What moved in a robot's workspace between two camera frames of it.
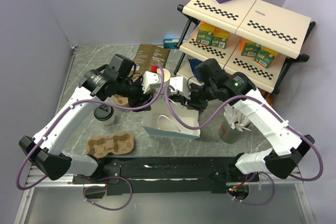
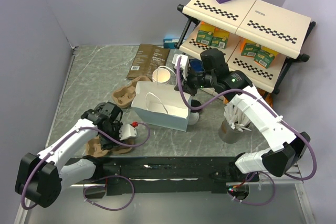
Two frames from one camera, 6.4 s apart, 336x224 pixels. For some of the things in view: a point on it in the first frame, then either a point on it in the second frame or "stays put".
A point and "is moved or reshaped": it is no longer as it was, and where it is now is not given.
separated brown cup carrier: [119, 144] stays put
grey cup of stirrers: [232, 128] stays put
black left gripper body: [133, 90] -> [106, 141]
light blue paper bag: [159, 121] is moved or reshaped
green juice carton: [204, 37] stays put
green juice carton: [263, 58] stays put
